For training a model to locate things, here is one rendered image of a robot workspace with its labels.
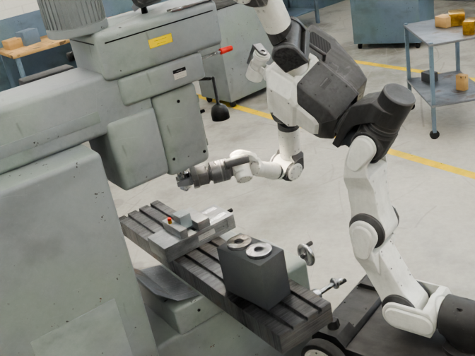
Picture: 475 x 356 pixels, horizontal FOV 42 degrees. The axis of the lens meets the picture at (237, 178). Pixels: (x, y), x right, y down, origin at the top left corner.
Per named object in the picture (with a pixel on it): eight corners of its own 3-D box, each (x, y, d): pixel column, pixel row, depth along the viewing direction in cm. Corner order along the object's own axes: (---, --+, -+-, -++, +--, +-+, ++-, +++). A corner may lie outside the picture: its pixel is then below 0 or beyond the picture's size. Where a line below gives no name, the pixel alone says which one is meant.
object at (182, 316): (233, 250, 291) (228, 228, 286) (280, 278, 264) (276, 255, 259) (140, 300, 267) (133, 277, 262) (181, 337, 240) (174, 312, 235)
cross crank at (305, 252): (306, 256, 304) (302, 236, 299) (322, 265, 295) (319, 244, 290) (281, 270, 296) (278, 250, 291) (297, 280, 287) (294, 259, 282)
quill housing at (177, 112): (186, 148, 252) (168, 73, 239) (213, 160, 236) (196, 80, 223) (145, 165, 243) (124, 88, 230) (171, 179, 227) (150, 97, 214)
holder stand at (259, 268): (248, 273, 235) (239, 229, 227) (291, 293, 220) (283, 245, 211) (225, 289, 229) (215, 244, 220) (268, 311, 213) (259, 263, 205)
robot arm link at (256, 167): (225, 155, 247) (249, 159, 256) (231, 176, 244) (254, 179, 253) (236, 147, 243) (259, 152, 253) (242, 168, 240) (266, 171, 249)
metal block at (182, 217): (185, 220, 265) (182, 208, 262) (192, 224, 260) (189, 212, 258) (174, 225, 262) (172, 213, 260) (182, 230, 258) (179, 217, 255)
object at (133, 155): (141, 157, 244) (124, 95, 233) (172, 173, 225) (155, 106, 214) (97, 176, 235) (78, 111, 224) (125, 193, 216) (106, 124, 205)
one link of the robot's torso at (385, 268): (439, 304, 242) (396, 196, 232) (418, 335, 229) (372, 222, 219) (403, 303, 253) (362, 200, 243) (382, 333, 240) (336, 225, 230)
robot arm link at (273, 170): (247, 171, 256) (278, 176, 270) (264, 182, 250) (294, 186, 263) (257, 148, 254) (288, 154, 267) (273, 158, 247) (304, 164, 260)
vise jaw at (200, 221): (191, 214, 272) (190, 206, 270) (210, 224, 260) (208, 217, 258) (180, 220, 269) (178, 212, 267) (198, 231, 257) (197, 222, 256)
